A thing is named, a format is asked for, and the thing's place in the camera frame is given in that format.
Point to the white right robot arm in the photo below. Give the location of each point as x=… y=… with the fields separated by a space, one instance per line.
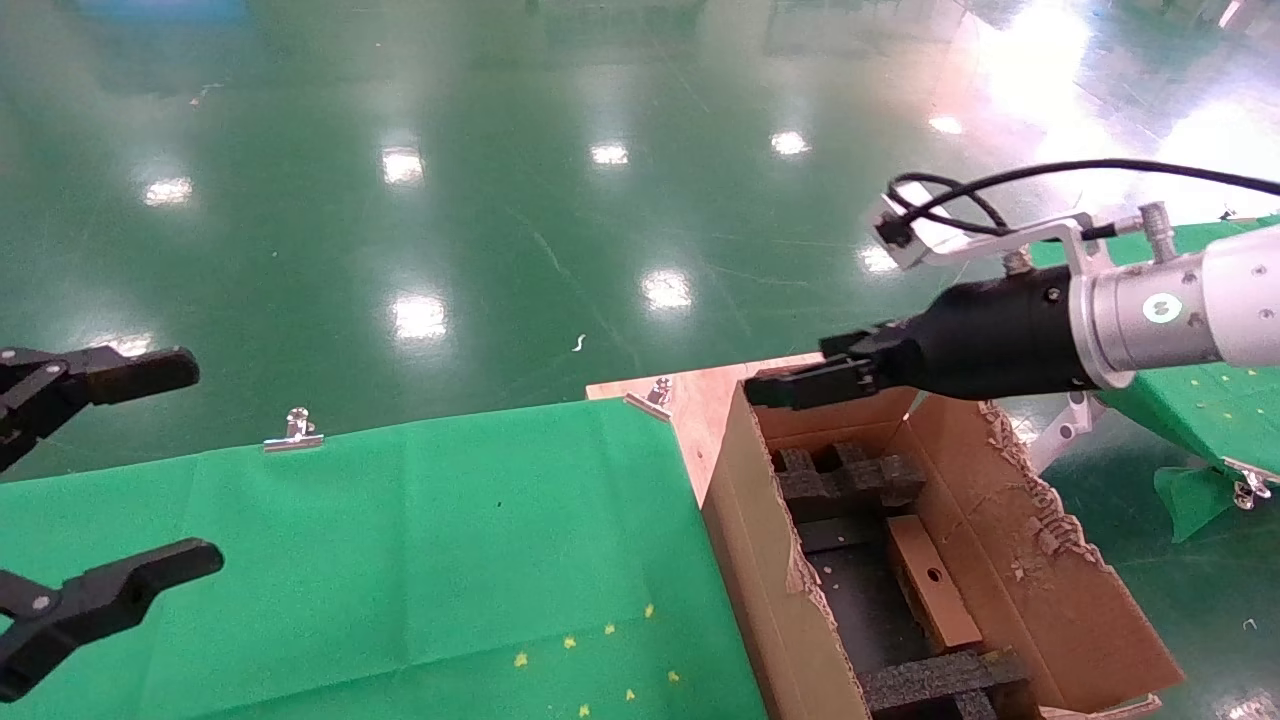
x=1240 y=300

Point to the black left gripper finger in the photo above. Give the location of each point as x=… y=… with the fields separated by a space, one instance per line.
x=110 y=375
x=100 y=600

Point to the white metal bracket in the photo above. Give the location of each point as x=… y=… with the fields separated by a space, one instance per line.
x=1070 y=425

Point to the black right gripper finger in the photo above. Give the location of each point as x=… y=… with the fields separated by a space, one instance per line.
x=810 y=388
x=860 y=342

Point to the large open cardboard carton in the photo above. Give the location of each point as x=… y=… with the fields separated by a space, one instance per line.
x=770 y=600

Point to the green tablecloth with yellow specks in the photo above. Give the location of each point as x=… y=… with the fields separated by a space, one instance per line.
x=300 y=580

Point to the small cardboard box with hole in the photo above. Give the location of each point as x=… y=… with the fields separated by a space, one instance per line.
x=935 y=600

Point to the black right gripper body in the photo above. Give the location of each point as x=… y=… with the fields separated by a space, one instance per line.
x=990 y=340

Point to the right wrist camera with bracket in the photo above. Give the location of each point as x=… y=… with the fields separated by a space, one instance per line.
x=925 y=240

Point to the black foam insert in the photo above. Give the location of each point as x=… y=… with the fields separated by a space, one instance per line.
x=850 y=485
x=930 y=678

